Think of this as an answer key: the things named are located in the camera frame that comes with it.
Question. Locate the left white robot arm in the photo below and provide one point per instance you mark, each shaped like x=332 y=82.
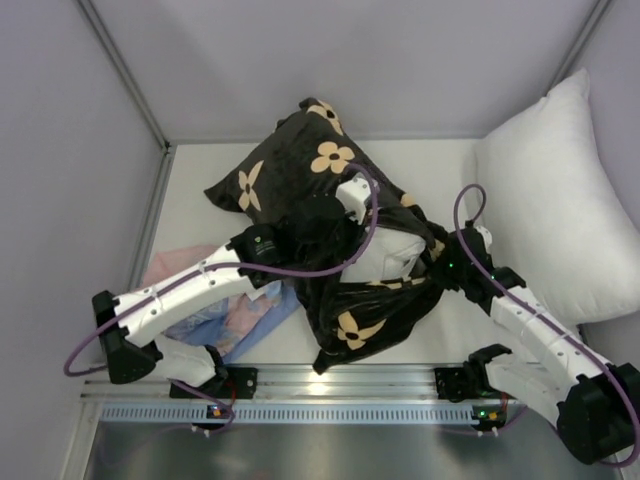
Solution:
x=132 y=326

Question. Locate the right aluminium frame post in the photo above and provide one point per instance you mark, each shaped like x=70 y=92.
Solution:
x=580 y=42

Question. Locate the black floral pillowcase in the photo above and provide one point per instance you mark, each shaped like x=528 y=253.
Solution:
x=309 y=154

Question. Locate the pink cloth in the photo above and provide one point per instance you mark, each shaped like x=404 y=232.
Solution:
x=168 y=263

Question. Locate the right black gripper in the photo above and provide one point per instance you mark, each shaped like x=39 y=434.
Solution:
x=442 y=267

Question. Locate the blue patterned cloth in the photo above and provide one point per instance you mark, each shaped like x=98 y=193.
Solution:
x=236 y=324

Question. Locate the slotted grey cable duct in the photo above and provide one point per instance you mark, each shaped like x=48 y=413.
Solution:
x=348 y=414

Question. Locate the left aluminium frame post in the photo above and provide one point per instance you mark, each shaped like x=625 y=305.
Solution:
x=100 y=30

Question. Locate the large white pillow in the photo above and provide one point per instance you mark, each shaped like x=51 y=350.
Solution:
x=553 y=213

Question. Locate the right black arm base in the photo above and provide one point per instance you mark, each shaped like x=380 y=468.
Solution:
x=469 y=380

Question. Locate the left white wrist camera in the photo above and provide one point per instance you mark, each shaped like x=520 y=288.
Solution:
x=355 y=196

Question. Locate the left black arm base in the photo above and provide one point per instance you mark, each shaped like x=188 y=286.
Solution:
x=234 y=382

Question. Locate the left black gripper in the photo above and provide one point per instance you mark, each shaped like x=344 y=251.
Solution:
x=347 y=232

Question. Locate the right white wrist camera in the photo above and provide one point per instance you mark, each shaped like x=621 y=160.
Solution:
x=482 y=236

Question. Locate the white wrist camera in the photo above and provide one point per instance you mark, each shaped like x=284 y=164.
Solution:
x=482 y=236
x=355 y=196

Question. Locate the aluminium frame post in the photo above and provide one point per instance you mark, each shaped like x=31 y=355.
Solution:
x=580 y=42
x=100 y=30

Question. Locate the aluminium mounting rail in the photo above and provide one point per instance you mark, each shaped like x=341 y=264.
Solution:
x=358 y=382

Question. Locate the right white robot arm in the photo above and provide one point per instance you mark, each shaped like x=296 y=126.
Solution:
x=592 y=403

